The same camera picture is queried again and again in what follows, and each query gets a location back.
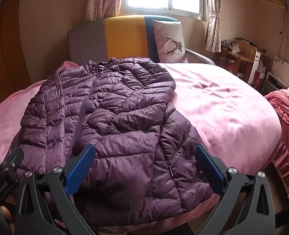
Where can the pink patterned curtain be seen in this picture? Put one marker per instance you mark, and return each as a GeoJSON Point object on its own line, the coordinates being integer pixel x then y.
{"type": "Point", "coordinates": [213, 29]}
{"type": "Point", "coordinates": [102, 0]}

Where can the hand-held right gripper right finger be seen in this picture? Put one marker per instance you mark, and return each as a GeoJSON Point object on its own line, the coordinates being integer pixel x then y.
{"type": "Point", "coordinates": [209, 167]}

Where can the wooden desk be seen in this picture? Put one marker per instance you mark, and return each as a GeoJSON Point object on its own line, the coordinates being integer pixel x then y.
{"type": "Point", "coordinates": [232, 62]}

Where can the purple puffer jacket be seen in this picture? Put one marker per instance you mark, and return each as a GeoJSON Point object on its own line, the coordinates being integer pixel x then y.
{"type": "Point", "coordinates": [122, 117]}

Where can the grey yellow blue headboard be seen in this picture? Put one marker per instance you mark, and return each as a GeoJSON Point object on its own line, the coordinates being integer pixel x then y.
{"type": "Point", "coordinates": [124, 39]}

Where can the red bag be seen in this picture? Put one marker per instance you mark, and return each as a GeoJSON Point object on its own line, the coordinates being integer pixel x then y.
{"type": "Point", "coordinates": [259, 79]}

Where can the white boxy appliance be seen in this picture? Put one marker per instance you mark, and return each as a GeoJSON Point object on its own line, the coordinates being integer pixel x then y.
{"type": "Point", "coordinates": [274, 83]}

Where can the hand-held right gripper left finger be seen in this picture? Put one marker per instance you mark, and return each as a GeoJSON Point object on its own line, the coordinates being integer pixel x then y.
{"type": "Point", "coordinates": [82, 166]}

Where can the deer print pillow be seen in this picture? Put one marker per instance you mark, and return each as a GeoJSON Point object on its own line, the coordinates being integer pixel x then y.
{"type": "Point", "coordinates": [169, 41]}

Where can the grey curved bed rail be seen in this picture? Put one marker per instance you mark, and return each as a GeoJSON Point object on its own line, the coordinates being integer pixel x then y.
{"type": "Point", "coordinates": [198, 55]}

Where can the person's left hand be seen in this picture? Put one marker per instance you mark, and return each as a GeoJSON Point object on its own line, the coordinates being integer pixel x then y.
{"type": "Point", "coordinates": [6, 216]}

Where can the pink bed sheet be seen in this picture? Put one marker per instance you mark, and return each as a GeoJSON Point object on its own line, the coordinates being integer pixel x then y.
{"type": "Point", "coordinates": [220, 102]}

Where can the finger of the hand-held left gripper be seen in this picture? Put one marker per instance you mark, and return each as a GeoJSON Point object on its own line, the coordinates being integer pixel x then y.
{"type": "Point", "coordinates": [14, 157]}

